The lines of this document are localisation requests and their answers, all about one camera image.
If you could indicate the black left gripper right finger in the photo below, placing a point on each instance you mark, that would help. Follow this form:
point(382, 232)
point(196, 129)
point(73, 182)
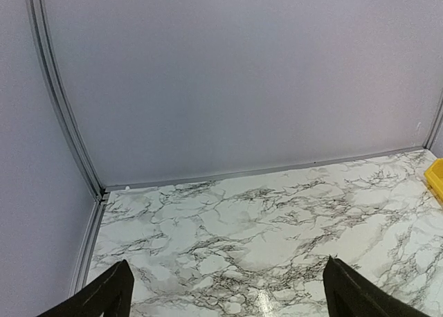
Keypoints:
point(348, 293)

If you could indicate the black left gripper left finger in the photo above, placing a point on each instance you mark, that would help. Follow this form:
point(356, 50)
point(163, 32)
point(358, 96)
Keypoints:
point(110, 294)

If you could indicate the yellow plastic bin far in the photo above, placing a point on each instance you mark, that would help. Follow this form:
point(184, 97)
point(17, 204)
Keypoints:
point(434, 179)

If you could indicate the right aluminium corner post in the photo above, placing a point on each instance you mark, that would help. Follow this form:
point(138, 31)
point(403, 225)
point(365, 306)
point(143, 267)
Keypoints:
point(430, 139)

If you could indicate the aluminium corner post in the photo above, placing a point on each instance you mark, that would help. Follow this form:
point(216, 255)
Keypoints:
point(430, 139)
point(61, 106)

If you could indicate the left aluminium corner post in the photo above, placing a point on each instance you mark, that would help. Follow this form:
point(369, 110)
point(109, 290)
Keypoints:
point(61, 106)

